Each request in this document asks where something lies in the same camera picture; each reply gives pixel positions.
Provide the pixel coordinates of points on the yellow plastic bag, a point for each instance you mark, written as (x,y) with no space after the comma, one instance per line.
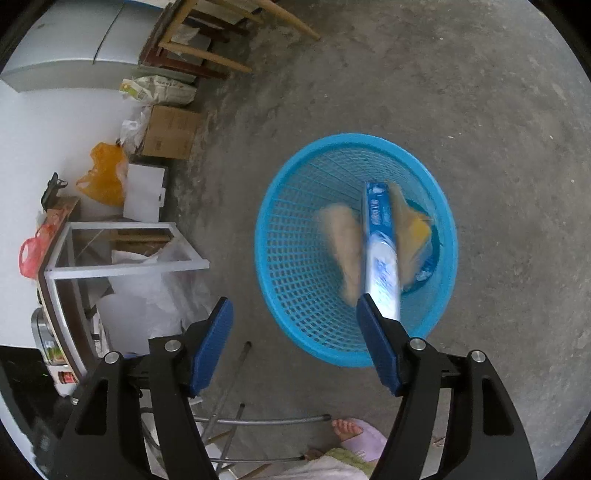
(106,180)

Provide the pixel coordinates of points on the white frame table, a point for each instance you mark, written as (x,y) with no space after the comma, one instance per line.
(129,266)

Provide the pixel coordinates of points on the white plastic bag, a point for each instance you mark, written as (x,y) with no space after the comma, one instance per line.
(134,134)

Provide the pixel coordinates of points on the white foam sheets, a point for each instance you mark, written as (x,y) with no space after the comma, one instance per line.
(138,314)

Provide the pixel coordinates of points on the blue plastic mesh basket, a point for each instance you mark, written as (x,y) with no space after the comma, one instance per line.
(295,277)

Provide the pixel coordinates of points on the cardboard box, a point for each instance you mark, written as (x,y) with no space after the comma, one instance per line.
(168,131)

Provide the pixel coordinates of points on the long blue white box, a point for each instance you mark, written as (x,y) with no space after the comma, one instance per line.
(381,249)

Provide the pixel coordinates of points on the small black object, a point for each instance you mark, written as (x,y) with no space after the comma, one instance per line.
(53,189)

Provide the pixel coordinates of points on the brown cardboard sheets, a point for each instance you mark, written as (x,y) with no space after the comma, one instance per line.
(143,240)

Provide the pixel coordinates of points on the white sack green print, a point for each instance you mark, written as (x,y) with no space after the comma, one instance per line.
(159,90)

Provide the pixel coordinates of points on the metal tube rack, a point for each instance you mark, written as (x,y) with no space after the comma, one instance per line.
(258,420)

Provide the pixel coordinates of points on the metal rice cooker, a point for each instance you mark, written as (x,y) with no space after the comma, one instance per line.
(46,332)

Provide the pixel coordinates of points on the silver refrigerator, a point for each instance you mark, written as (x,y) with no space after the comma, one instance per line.
(60,50)

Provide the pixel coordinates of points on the red plastic bag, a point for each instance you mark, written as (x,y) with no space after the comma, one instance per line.
(30,251)

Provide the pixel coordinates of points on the dark wooden stool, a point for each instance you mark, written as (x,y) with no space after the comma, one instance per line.
(184,69)

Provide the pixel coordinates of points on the person's green fuzzy garment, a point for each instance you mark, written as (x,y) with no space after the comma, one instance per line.
(337,459)

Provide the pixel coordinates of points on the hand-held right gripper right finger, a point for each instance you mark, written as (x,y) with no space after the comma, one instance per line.
(376,348)

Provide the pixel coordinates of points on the light wooden stool green cushion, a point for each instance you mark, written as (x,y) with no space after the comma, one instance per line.
(207,55)

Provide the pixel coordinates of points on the person's foot lilac slipper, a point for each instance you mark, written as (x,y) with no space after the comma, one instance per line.
(364,436)

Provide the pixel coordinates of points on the white board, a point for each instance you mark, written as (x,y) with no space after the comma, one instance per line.
(145,194)

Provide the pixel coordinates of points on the yellow packet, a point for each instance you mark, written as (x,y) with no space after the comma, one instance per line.
(421,235)

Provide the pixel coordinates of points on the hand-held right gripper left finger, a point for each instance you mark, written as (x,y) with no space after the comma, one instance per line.
(213,348)

